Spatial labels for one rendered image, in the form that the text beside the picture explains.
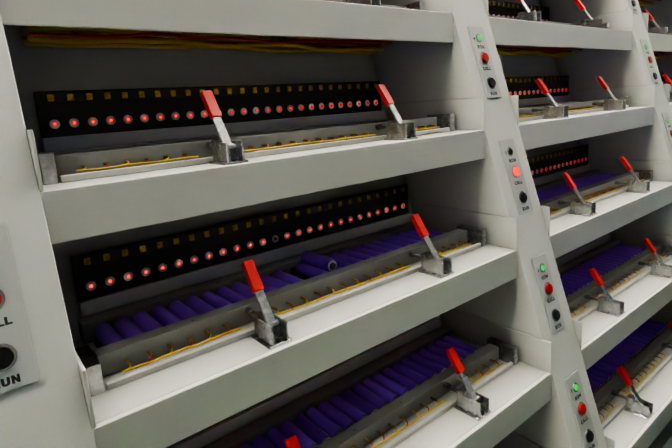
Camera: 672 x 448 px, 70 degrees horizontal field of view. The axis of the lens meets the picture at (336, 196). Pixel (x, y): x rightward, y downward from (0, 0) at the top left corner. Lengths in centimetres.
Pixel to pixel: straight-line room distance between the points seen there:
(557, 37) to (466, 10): 30
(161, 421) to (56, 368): 10
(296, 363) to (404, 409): 23
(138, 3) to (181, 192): 19
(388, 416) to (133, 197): 43
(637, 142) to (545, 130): 52
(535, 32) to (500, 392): 65
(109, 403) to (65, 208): 17
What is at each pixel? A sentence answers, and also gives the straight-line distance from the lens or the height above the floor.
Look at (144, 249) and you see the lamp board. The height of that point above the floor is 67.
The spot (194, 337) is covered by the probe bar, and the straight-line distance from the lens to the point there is 55.
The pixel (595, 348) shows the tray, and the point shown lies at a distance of 97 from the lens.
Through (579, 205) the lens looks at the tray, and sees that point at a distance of 103.
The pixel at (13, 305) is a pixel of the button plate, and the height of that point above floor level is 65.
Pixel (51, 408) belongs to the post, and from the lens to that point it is 45.
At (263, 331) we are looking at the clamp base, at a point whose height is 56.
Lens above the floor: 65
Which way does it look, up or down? 3 degrees up
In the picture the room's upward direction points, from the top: 14 degrees counter-clockwise
